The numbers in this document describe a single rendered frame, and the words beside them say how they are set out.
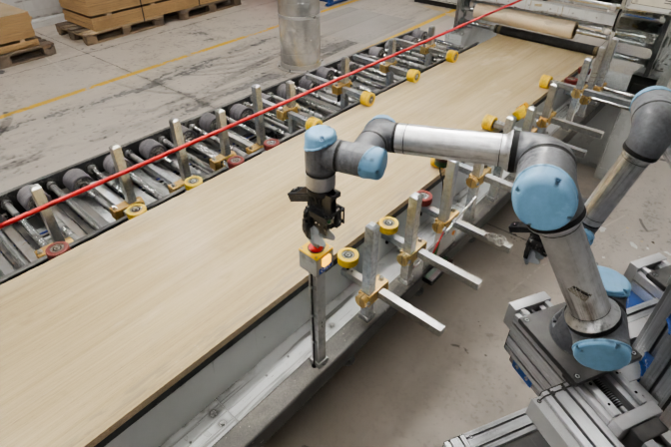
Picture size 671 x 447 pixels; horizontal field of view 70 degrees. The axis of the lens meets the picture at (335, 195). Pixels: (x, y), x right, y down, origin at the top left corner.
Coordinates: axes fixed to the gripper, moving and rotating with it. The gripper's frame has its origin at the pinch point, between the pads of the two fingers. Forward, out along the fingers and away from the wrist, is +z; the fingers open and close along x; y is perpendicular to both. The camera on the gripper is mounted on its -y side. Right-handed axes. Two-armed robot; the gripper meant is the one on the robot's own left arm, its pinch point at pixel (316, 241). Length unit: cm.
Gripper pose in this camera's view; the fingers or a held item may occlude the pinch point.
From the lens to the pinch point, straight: 131.7
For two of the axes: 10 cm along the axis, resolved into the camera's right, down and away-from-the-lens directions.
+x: 6.7, -4.3, 6.1
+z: -0.1, 8.1, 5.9
